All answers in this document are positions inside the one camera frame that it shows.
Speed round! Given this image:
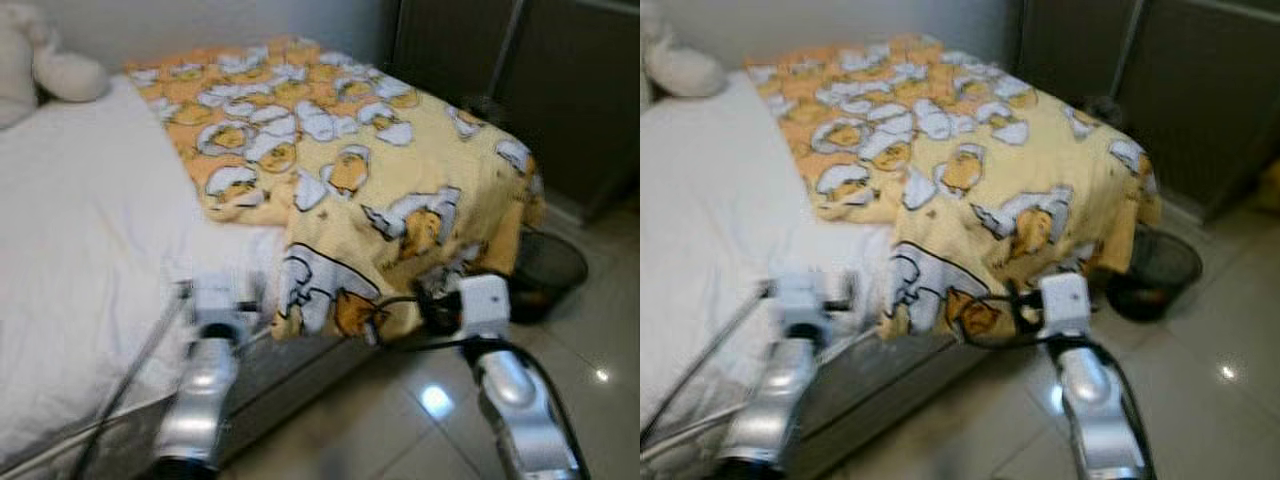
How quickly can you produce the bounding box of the black round mesh waste bin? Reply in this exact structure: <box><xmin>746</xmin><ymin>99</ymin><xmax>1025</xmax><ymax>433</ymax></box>
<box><xmin>508</xmin><ymin>230</ymin><xmax>590</xmax><ymax>324</ymax></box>
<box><xmin>1105</xmin><ymin>228</ymin><xmax>1205</xmax><ymax>324</ymax></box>

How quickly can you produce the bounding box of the yellow cartoon egg blanket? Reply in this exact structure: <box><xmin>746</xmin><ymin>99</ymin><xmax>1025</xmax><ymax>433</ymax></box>
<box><xmin>125</xmin><ymin>35</ymin><xmax>547</xmax><ymax>343</ymax></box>
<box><xmin>745</xmin><ymin>35</ymin><xmax>1164</xmax><ymax>343</ymax></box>

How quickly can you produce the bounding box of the quilted grey mattress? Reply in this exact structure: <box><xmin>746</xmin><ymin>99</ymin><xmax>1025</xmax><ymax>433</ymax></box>
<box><xmin>640</xmin><ymin>330</ymin><xmax>993</xmax><ymax>480</ymax></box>
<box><xmin>0</xmin><ymin>330</ymin><xmax>383</xmax><ymax>480</ymax></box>

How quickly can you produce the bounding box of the dark grey wardrobe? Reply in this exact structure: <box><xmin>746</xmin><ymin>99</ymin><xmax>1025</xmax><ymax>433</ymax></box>
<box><xmin>1015</xmin><ymin>0</ymin><xmax>1280</xmax><ymax>224</ymax></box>
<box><xmin>390</xmin><ymin>0</ymin><xmax>641</xmax><ymax>227</ymax></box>

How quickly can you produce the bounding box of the white bed sheet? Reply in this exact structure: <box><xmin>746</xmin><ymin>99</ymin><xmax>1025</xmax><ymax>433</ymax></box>
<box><xmin>0</xmin><ymin>75</ymin><xmax>293</xmax><ymax>463</ymax></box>
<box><xmin>640</xmin><ymin>70</ymin><xmax>898</xmax><ymax>443</ymax></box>

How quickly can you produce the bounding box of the cream plush toy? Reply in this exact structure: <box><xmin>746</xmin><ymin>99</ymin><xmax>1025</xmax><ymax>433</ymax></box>
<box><xmin>640</xmin><ymin>0</ymin><xmax>730</xmax><ymax>99</ymax></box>
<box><xmin>0</xmin><ymin>0</ymin><xmax>112</xmax><ymax>130</ymax></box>

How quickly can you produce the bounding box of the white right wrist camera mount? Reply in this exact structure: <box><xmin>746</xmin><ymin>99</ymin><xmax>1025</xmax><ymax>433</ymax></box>
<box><xmin>1038</xmin><ymin>272</ymin><xmax>1094</xmax><ymax>342</ymax></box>
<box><xmin>455</xmin><ymin>274</ymin><xmax>512</xmax><ymax>342</ymax></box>

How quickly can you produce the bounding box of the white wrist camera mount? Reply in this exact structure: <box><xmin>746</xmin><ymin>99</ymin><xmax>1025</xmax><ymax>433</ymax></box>
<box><xmin>455</xmin><ymin>274</ymin><xmax>512</xmax><ymax>342</ymax></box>
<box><xmin>1038</xmin><ymin>272</ymin><xmax>1094</xmax><ymax>342</ymax></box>
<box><xmin>768</xmin><ymin>271</ymin><xmax>837</xmax><ymax>338</ymax></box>
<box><xmin>190</xmin><ymin>274</ymin><xmax>264</xmax><ymax>342</ymax></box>

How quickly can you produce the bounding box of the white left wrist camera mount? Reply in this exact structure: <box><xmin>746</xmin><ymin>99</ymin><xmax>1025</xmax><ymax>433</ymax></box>
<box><xmin>190</xmin><ymin>274</ymin><xmax>264</xmax><ymax>342</ymax></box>
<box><xmin>768</xmin><ymin>271</ymin><xmax>837</xmax><ymax>338</ymax></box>

